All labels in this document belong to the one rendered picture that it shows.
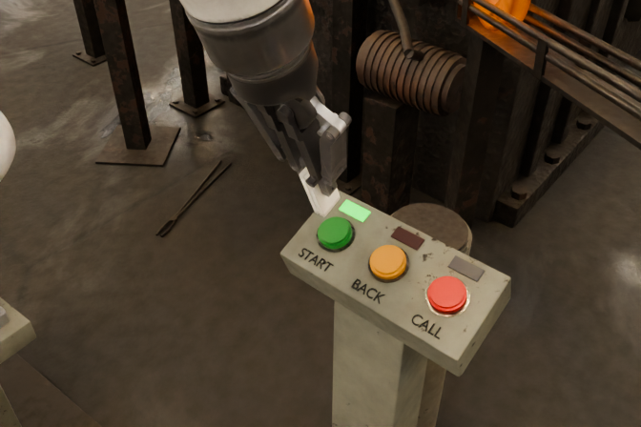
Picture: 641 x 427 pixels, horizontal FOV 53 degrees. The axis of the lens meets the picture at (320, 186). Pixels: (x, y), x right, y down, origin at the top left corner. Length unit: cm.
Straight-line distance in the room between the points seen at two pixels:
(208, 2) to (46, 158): 164
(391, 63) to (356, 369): 69
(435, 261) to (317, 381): 68
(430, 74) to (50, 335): 97
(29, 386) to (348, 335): 81
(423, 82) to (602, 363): 69
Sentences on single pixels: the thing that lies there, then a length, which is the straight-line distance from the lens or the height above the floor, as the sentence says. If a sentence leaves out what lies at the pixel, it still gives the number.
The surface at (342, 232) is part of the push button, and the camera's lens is 74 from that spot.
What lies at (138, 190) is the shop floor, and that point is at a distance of 185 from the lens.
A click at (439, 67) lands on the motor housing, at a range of 128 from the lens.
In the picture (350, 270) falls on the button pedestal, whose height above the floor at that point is 59.
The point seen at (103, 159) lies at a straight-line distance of 199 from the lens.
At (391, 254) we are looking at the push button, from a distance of 72.
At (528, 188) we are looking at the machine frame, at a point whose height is 7.
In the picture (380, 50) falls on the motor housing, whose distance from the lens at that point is 135.
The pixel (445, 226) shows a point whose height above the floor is 52.
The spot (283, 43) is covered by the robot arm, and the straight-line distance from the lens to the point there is 49.
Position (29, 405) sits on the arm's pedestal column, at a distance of 142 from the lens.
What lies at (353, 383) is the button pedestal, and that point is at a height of 40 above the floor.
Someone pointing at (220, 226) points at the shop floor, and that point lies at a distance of 169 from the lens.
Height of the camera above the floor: 111
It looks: 38 degrees down
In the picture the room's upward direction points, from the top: straight up
